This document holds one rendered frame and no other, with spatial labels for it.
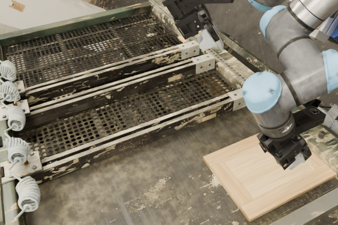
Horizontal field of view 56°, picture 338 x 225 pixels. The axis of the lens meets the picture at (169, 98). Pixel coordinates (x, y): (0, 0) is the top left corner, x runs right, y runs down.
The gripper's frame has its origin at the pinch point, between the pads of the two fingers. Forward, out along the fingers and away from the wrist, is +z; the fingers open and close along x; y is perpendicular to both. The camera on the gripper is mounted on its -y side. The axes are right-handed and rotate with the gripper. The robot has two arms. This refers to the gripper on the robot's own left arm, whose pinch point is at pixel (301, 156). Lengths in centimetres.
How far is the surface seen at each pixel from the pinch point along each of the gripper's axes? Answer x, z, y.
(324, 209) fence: 2.5, 35.7, 1.4
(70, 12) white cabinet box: -414, 85, 26
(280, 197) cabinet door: -9.3, 33.0, 9.3
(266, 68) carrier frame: -114, 102, -59
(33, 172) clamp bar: -58, -13, 70
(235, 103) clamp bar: -56, 35, -8
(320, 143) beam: -18, 44, -19
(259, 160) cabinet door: -26.0, 34.6, 4.4
